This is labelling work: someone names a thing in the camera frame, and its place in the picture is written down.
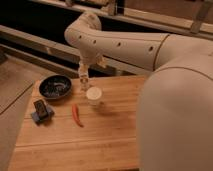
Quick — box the dark ceramic bowl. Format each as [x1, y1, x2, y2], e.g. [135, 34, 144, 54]
[39, 75, 72, 100]

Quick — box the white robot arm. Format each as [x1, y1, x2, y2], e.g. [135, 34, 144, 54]
[64, 11, 213, 171]

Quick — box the red chili pepper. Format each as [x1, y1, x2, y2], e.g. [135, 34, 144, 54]
[72, 104, 83, 127]

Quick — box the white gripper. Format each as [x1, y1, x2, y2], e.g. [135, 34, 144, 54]
[78, 61, 90, 91]

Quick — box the wooden cutting board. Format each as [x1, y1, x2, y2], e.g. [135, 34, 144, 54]
[8, 76, 145, 171]

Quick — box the small dark box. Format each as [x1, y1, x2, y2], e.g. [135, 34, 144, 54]
[34, 100, 48, 119]

